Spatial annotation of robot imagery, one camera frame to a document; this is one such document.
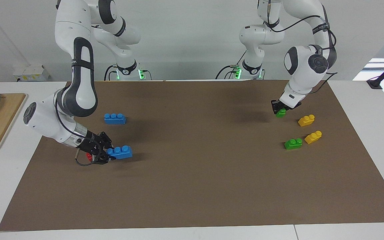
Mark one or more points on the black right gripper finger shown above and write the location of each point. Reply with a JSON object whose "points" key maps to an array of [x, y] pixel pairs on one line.
{"points": [[103, 160], [110, 143]]}

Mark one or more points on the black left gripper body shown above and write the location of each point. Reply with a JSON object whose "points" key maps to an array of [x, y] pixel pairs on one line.
{"points": [[278, 104]]}

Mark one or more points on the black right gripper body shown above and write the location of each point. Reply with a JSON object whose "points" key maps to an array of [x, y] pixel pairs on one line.
{"points": [[95, 143]]}

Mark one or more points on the green two-stud block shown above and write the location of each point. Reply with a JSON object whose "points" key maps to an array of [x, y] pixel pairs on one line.
{"points": [[281, 113], [293, 144]]}

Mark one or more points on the blue three-stud block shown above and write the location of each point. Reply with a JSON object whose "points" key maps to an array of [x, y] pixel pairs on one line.
{"points": [[114, 120], [122, 153]]}

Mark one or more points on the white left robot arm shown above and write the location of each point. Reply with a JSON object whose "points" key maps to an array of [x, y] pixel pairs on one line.
{"points": [[298, 83]]}

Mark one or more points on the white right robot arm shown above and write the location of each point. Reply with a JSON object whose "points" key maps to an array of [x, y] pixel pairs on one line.
{"points": [[82, 83]]}

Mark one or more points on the red one-stud block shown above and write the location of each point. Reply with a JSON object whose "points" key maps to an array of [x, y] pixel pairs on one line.
{"points": [[89, 156]]}

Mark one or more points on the yellow two-stud block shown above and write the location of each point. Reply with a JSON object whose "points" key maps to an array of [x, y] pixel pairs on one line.
{"points": [[313, 137], [306, 121]]}

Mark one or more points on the brown table mat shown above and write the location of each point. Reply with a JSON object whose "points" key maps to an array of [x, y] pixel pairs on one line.
{"points": [[192, 186]]}

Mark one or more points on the wooden cutting board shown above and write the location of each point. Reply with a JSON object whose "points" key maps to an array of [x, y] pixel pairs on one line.
{"points": [[2, 120]]}

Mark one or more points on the white wall socket box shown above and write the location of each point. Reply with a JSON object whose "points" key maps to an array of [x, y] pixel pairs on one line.
{"points": [[32, 74]]}

